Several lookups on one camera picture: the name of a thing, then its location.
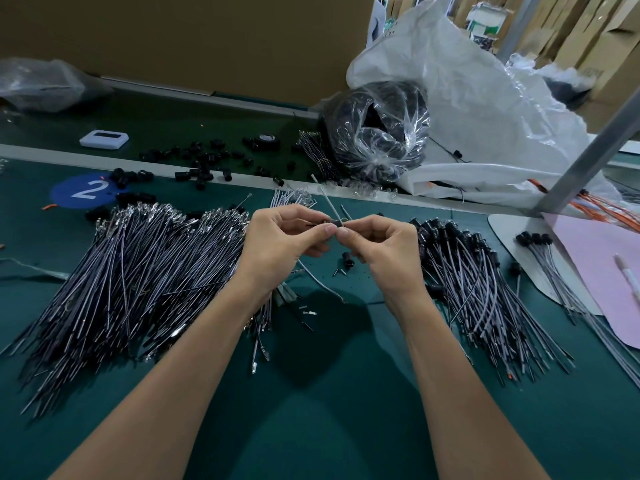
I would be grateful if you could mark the person's right hand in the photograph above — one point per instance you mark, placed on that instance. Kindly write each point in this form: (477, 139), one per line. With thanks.
(395, 265)

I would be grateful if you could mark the clear plastic strip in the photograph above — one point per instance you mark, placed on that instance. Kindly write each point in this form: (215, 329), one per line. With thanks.
(30, 268)

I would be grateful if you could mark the brown cardboard panel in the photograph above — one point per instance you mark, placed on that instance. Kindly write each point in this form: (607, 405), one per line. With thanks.
(200, 40)

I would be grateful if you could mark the crumpled clear plastic bag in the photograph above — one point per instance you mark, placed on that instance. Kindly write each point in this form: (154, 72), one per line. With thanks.
(42, 85)

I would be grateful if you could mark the clear bag with black contents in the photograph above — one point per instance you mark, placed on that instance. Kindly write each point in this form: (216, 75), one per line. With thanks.
(378, 130)

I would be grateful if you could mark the small white timer device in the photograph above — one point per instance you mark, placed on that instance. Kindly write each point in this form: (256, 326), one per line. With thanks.
(104, 139)

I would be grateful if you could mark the person's left forearm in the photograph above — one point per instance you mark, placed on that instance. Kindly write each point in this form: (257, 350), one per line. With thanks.
(160, 400)

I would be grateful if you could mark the person's left hand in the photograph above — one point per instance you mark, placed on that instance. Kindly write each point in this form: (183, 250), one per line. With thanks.
(275, 250)

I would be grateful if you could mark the pink paper sheet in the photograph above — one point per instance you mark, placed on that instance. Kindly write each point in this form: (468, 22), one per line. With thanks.
(600, 275)

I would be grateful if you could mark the black plastic caps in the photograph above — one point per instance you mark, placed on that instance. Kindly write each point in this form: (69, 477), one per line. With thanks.
(200, 173)

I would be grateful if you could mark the white pen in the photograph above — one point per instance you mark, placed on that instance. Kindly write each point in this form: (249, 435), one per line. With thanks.
(630, 280)

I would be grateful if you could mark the blue round number sticker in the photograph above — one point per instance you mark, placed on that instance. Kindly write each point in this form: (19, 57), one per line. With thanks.
(85, 191)

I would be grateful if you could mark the grey metal frame post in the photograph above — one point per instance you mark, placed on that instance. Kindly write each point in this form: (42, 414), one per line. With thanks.
(592, 150)
(520, 25)

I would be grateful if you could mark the person's right forearm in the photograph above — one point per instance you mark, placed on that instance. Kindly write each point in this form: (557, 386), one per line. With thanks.
(470, 405)

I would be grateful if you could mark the stack of cardboard boxes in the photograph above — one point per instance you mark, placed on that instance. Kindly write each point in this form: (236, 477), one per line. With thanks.
(608, 40)

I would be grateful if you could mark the large white plastic sack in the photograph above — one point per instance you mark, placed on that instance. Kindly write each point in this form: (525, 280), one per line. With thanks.
(490, 103)

